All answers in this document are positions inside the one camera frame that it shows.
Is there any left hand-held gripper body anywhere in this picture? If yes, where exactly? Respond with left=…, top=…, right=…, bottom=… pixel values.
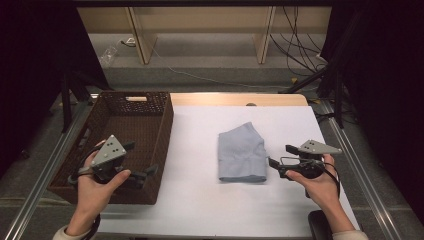
left=89, top=134, right=130, bottom=184

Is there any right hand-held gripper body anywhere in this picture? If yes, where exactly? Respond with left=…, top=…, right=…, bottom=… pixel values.
left=278, top=139, right=343, bottom=181

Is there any brown wicker basket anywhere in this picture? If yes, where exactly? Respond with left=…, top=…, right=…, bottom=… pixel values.
left=47, top=90, right=175, bottom=206

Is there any light blue cloth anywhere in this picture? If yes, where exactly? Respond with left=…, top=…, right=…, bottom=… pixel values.
left=217, top=121, right=269, bottom=184

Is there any person's right hand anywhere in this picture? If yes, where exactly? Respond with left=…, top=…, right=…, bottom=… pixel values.
left=285, top=153, right=341, bottom=214

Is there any person's left hand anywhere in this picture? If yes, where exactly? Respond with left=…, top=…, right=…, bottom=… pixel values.
left=65, top=139, right=132, bottom=231

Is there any white table sheet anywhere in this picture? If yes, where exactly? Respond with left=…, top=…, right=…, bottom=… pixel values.
left=95, top=105, right=363, bottom=239

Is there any black rounded object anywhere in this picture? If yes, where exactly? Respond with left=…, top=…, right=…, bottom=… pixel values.
left=307, top=209, right=334, bottom=240

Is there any black metal stand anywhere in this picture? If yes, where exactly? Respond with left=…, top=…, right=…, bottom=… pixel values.
left=278, top=65, right=346, bottom=130
left=59, top=70, right=112, bottom=135

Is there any clear plastic bag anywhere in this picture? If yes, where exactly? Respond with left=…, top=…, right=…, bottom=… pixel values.
left=98, top=45, right=120, bottom=68

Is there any beige wooden furniture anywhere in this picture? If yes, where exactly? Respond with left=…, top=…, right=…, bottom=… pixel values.
left=76, top=6, right=332, bottom=66

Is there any white plug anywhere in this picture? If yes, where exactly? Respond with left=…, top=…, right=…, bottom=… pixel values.
left=119, top=36, right=137, bottom=48

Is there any black curtain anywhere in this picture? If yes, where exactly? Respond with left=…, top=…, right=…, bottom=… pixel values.
left=320, top=0, right=424, bottom=215
left=0, top=0, right=112, bottom=178

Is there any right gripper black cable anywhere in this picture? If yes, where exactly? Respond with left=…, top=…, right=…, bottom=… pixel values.
left=304, top=165, right=342, bottom=200

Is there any metal frame rail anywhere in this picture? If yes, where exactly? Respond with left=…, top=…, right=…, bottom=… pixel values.
left=319, top=99, right=403, bottom=240
left=2, top=99, right=101, bottom=240

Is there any white floor cable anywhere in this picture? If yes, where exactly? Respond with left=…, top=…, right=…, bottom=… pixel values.
left=151, top=46, right=292, bottom=91

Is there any bundle of black cables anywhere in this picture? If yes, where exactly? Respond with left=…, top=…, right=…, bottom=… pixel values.
left=268, top=6, right=330, bottom=76

